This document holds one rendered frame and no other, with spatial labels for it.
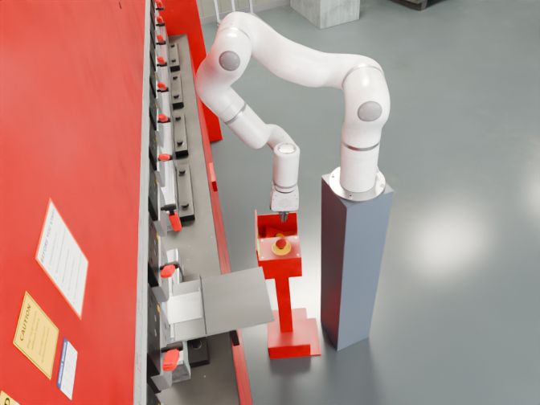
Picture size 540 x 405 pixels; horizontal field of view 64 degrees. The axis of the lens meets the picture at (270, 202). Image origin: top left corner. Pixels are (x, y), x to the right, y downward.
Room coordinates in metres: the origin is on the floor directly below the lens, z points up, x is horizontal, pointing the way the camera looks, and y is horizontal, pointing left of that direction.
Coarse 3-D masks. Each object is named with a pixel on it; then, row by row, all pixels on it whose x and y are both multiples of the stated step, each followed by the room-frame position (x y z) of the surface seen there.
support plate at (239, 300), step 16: (240, 272) 0.76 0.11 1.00; (256, 272) 0.75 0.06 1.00; (176, 288) 0.73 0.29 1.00; (192, 288) 0.72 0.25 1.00; (208, 288) 0.72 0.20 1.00; (224, 288) 0.71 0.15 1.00; (240, 288) 0.70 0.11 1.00; (256, 288) 0.70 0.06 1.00; (208, 304) 0.67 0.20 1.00; (224, 304) 0.66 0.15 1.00; (240, 304) 0.65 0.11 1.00; (256, 304) 0.65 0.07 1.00; (192, 320) 0.62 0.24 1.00; (208, 320) 0.62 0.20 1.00; (224, 320) 0.61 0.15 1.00; (240, 320) 0.61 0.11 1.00; (256, 320) 0.60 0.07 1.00; (272, 320) 0.60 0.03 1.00; (176, 336) 0.58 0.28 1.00; (192, 336) 0.57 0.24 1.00
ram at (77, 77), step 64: (0, 0) 0.47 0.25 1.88; (64, 0) 0.70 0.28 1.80; (128, 0) 1.38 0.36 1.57; (0, 64) 0.40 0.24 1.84; (64, 64) 0.58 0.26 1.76; (128, 64) 1.04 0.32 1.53; (0, 128) 0.34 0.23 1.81; (64, 128) 0.48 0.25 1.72; (128, 128) 0.80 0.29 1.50; (0, 192) 0.28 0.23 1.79; (64, 192) 0.39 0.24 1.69; (128, 192) 0.62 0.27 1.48; (0, 256) 0.23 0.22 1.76; (128, 256) 0.48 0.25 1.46; (0, 320) 0.19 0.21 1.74; (64, 320) 0.25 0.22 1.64; (128, 320) 0.36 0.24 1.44; (0, 384) 0.15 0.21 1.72; (128, 384) 0.27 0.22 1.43
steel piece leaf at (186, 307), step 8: (176, 296) 0.70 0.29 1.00; (184, 296) 0.70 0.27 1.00; (192, 296) 0.70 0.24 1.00; (200, 296) 0.69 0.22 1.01; (168, 304) 0.68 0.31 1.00; (176, 304) 0.68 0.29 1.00; (184, 304) 0.67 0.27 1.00; (192, 304) 0.67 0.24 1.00; (200, 304) 0.65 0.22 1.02; (168, 312) 0.65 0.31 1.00; (176, 312) 0.65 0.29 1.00; (184, 312) 0.65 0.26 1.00; (192, 312) 0.64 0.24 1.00; (200, 312) 0.64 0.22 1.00; (168, 320) 0.63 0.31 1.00; (176, 320) 0.63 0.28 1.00; (184, 320) 0.62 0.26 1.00
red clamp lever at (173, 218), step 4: (168, 204) 0.82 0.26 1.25; (172, 204) 0.81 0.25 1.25; (164, 208) 0.81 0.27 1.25; (168, 208) 0.81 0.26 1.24; (172, 208) 0.81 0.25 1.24; (176, 208) 0.81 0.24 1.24; (172, 212) 0.81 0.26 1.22; (172, 216) 0.81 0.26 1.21; (176, 216) 0.81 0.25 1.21; (172, 220) 0.81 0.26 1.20; (176, 220) 0.81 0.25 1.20; (172, 224) 0.81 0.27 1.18; (176, 224) 0.81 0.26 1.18; (180, 224) 0.81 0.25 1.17; (176, 228) 0.81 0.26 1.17; (180, 228) 0.81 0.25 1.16
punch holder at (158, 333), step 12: (156, 300) 0.50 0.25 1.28; (156, 312) 0.48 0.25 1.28; (156, 324) 0.45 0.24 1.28; (168, 324) 0.50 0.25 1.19; (156, 336) 0.43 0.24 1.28; (168, 336) 0.47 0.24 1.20; (156, 348) 0.40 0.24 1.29; (156, 360) 0.37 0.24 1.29; (156, 372) 0.36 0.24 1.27; (168, 372) 0.39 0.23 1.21; (156, 384) 0.36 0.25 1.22; (168, 384) 0.36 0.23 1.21
